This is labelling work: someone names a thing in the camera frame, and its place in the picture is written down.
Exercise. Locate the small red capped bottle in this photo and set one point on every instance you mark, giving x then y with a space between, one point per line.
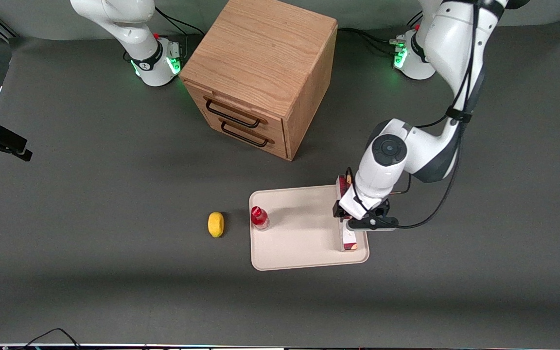
259 218

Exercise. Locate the beige rectangular plastic tray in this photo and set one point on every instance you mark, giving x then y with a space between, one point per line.
299 233

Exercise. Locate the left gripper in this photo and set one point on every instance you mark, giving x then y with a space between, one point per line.
339 211

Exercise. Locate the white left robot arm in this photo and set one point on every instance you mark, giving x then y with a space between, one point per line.
450 43

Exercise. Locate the red cookie box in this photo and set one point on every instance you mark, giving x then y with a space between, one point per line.
348 238

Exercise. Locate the yellow lemon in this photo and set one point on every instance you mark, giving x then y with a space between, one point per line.
216 224

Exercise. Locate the oak wooden drawer cabinet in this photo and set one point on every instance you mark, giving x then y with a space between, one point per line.
260 53

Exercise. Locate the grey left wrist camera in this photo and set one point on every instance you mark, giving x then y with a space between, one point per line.
372 223

